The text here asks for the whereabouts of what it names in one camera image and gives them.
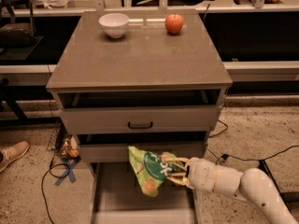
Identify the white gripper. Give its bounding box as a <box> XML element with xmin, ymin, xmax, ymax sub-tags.
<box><xmin>164</xmin><ymin>157</ymin><xmax>216</xmax><ymax>191</ymax></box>

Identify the green rice chip bag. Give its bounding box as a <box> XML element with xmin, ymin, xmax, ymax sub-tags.
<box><xmin>128</xmin><ymin>146</ymin><xmax>185</xmax><ymax>197</ymax></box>

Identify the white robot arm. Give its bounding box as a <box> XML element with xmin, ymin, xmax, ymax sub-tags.
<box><xmin>164</xmin><ymin>157</ymin><xmax>298</xmax><ymax>224</ymax></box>

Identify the top grey drawer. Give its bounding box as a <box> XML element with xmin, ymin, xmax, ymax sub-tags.
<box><xmin>56</xmin><ymin>89</ymin><xmax>223</xmax><ymax>134</ymax></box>

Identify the grey drawer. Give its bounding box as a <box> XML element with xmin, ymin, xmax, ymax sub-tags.
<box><xmin>91</xmin><ymin>162</ymin><xmax>201</xmax><ymax>224</ymax></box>
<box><xmin>76</xmin><ymin>132</ymin><xmax>207</xmax><ymax>163</ymax></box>
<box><xmin>56</xmin><ymin>89</ymin><xmax>223</xmax><ymax>134</ymax></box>

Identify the bottom grey drawer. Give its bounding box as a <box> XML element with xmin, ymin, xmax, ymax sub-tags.
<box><xmin>91</xmin><ymin>162</ymin><xmax>201</xmax><ymax>224</ymax></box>

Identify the middle grey drawer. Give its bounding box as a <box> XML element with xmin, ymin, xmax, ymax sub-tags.
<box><xmin>76</xmin><ymin>132</ymin><xmax>207</xmax><ymax>163</ymax></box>

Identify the grey drawer cabinet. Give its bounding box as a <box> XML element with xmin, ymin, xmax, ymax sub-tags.
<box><xmin>45</xmin><ymin>8</ymin><xmax>234</xmax><ymax>224</ymax></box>

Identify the dark bag on shelf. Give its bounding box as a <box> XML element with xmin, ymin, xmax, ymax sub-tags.
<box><xmin>0</xmin><ymin>22</ymin><xmax>36</xmax><ymax>48</ymax></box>

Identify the blue tape cross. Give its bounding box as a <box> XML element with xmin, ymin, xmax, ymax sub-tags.
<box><xmin>54</xmin><ymin>159</ymin><xmax>79</xmax><ymax>186</ymax></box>

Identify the snack pile beside cabinet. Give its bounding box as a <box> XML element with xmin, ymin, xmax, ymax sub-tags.
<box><xmin>60</xmin><ymin>136</ymin><xmax>79</xmax><ymax>159</ymax></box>

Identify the red apple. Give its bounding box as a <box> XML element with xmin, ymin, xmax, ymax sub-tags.
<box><xmin>164</xmin><ymin>13</ymin><xmax>184</xmax><ymax>35</ymax></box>

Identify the white ceramic bowl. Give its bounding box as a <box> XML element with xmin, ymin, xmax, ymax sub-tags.
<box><xmin>99</xmin><ymin>13</ymin><xmax>129</xmax><ymax>38</ymax></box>

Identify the tan sneaker shoe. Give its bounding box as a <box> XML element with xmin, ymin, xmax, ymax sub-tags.
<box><xmin>0</xmin><ymin>141</ymin><xmax>30</xmax><ymax>173</ymax></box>

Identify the black floor cable right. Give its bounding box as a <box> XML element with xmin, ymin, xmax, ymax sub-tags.
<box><xmin>206</xmin><ymin>119</ymin><xmax>299</xmax><ymax>172</ymax></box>

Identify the black floor cable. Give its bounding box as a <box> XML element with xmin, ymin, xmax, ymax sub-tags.
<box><xmin>206</xmin><ymin>119</ymin><xmax>299</xmax><ymax>172</ymax></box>
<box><xmin>40</xmin><ymin>155</ymin><xmax>72</xmax><ymax>224</ymax></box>

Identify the black metal floor frame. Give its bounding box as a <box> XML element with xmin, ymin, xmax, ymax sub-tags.
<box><xmin>259</xmin><ymin>160</ymin><xmax>299</xmax><ymax>222</ymax></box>

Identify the black wire basket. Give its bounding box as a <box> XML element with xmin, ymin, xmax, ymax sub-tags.
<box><xmin>47</xmin><ymin>122</ymin><xmax>65</xmax><ymax>151</ymax></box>

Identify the black floor cable left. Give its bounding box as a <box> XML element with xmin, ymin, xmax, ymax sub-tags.
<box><xmin>40</xmin><ymin>155</ymin><xmax>72</xmax><ymax>224</ymax></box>

